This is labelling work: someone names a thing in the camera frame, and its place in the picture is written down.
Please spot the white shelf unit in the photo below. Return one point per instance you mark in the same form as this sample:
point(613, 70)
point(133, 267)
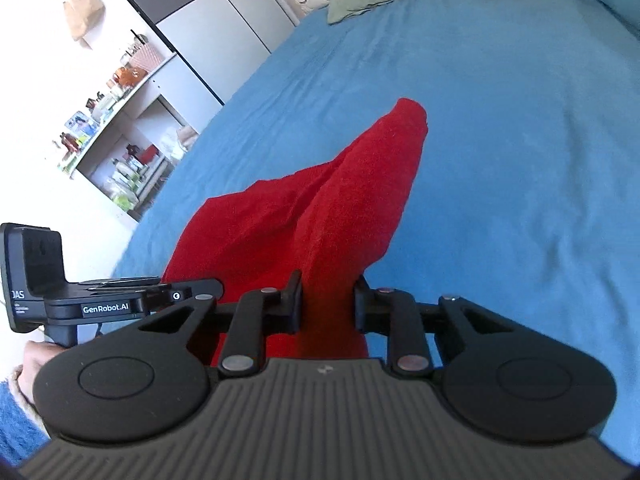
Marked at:
point(145, 110)

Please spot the red box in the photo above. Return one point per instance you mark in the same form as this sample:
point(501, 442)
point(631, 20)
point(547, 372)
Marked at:
point(148, 152)

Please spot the beige handbag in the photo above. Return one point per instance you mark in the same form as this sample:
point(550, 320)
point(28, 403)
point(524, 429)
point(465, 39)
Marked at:
point(80, 10)

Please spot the pink basket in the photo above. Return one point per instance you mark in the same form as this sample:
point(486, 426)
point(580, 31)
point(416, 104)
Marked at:
point(146, 57)

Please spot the cream cloth bag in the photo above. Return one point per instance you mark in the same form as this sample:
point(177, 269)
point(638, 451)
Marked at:
point(186, 135)

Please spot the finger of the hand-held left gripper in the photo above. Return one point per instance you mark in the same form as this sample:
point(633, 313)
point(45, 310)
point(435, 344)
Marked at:
point(210, 286)

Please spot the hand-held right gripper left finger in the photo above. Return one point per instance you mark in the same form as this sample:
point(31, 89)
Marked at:
point(291, 310)

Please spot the brown teddy bear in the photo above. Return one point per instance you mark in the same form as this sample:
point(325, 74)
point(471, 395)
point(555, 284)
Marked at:
point(127, 76)

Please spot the bed with blue sheet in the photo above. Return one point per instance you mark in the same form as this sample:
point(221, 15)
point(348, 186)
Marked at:
point(500, 160)

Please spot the person's left hand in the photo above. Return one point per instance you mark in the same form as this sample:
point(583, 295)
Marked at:
point(35, 360)

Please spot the blue picture box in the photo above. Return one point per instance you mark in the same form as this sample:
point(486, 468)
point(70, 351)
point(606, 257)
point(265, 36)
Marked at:
point(80, 127)

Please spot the red knit sweater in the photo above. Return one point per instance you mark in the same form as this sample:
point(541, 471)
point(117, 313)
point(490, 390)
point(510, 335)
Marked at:
point(300, 210)

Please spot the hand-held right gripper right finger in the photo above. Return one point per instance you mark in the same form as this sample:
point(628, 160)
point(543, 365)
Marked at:
point(365, 310)

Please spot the white and grey wardrobe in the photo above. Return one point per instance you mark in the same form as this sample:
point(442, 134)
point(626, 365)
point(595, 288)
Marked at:
point(220, 20)

